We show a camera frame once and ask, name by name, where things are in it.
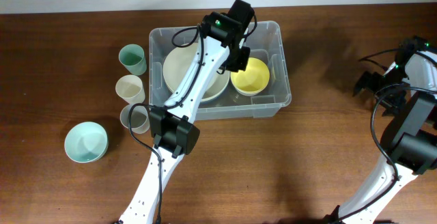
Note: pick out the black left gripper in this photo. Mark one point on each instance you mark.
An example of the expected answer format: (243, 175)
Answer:
(243, 63)

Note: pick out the cream cup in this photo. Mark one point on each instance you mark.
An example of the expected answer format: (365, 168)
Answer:
(130, 88)

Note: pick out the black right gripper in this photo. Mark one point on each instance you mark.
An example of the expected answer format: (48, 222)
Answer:
(395, 104)

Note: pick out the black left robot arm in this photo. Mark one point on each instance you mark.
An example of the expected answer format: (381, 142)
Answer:
(173, 130)

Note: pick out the yellow bowl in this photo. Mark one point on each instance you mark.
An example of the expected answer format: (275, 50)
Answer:
(254, 79)

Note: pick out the grey translucent cup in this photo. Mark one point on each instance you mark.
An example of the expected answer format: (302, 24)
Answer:
(139, 119)

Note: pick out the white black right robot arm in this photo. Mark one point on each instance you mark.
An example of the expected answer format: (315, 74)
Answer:
(407, 91)

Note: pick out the clear plastic storage bin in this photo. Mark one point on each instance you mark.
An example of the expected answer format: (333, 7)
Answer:
(222, 101)

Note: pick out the mint green bowl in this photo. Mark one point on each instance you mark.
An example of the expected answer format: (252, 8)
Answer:
(86, 142)

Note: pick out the white bowl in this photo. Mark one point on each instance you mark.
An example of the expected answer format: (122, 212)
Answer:
(248, 93)

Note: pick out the beige bowl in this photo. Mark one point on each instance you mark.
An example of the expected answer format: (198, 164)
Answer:
(216, 89)
(176, 65)

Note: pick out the mint green cup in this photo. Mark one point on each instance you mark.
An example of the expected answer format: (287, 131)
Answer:
(132, 57)

